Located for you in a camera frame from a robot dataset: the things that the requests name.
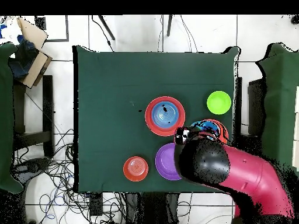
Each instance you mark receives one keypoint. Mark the green bowl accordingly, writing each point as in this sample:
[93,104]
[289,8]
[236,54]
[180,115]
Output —
[218,102]

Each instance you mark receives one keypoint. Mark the dark grey frame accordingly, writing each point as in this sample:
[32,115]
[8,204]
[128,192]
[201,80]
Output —
[67,30]

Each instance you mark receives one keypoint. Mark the grey pedestal foot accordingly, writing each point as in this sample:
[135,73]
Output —
[30,169]

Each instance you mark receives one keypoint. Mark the blue cloth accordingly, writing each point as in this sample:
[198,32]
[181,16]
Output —
[23,58]

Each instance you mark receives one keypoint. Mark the small blue bowl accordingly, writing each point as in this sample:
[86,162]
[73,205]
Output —
[165,116]

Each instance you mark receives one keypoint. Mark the black stool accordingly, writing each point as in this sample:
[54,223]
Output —
[48,105]

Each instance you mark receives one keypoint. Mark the purple bowl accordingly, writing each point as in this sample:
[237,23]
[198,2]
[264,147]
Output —
[164,161]

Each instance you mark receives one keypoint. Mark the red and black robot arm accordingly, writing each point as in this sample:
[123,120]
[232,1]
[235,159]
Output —
[245,172]

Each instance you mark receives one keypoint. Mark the green cloth covered table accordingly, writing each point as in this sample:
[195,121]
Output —
[5,116]
[278,105]

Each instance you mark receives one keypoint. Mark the cardboard box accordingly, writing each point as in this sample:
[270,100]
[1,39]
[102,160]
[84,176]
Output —
[36,67]

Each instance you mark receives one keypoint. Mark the black box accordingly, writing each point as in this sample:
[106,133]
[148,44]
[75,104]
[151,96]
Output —
[96,204]

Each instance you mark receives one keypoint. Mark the black tripod leg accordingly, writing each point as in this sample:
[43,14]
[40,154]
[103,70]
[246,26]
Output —
[169,25]
[107,28]

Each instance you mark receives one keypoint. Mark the dark green tablecloth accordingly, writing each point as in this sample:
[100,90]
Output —
[112,130]

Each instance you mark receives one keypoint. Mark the black stand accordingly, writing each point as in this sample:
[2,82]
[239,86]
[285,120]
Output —
[255,105]

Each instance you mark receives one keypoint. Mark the large orange bowl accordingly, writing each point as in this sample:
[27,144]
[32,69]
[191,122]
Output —
[148,116]
[223,133]

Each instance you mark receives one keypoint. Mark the small orange bowl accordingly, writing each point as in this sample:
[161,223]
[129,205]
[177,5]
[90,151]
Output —
[135,169]

